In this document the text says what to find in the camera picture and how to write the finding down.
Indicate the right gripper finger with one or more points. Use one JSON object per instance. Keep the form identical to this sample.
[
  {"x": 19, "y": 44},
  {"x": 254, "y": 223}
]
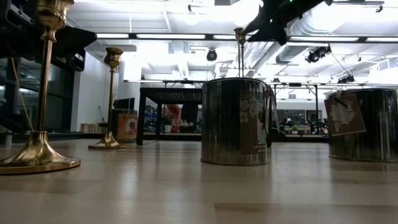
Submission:
[{"x": 264, "y": 29}]

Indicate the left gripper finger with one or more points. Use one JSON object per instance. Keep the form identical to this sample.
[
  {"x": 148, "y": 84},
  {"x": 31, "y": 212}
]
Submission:
[{"x": 74, "y": 40}]

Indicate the tall thin brass candlestick holder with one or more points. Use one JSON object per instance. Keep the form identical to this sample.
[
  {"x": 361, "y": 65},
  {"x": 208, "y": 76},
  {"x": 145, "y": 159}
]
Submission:
[{"x": 239, "y": 34}]

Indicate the black ceiling spotlights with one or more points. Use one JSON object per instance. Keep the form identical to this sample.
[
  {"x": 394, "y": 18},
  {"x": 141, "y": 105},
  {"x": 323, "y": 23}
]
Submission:
[
  {"x": 317, "y": 54},
  {"x": 345, "y": 79}
]

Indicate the black round ceiling speaker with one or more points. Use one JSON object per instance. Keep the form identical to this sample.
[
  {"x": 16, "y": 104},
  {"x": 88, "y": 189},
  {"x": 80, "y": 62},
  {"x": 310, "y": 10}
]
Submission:
[{"x": 211, "y": 55}]

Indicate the silver ceiling air duct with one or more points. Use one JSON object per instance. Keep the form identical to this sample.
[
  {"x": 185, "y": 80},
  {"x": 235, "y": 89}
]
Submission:
[{"x": 289, "y": 51}]

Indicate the black aluminium table frame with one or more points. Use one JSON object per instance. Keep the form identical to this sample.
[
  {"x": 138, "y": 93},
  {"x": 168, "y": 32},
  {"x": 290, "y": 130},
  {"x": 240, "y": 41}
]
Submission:
[{"x": 180, "y": 137}]

